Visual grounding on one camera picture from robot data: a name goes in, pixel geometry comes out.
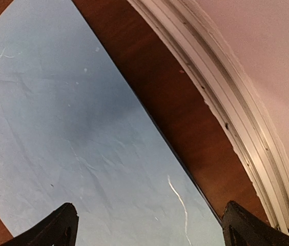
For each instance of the blue tissue paper sheet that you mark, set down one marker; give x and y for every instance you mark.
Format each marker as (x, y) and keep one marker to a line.
(72, 130)

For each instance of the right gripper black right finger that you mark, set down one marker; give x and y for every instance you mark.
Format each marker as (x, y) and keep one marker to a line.
(240, 227)

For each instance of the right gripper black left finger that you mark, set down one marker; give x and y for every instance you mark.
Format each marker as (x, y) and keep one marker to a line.
(58, 228)

